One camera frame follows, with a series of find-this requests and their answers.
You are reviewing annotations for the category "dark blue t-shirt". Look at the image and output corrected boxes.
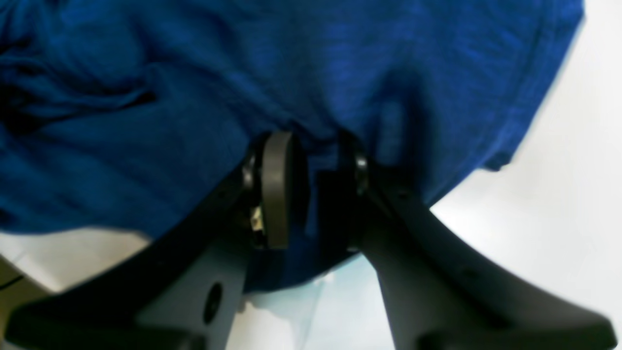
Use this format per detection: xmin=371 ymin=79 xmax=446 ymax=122
xmin=0 ymin=0 xmax=586 ymax=292

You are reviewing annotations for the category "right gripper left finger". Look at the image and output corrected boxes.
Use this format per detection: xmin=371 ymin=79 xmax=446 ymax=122
xmin=5 ymin=132 xmax=304 ymax=350

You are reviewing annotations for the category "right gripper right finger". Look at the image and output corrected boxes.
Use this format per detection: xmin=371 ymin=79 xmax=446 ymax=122
xmin=340 ymin=134 xmax=618 ymax=350

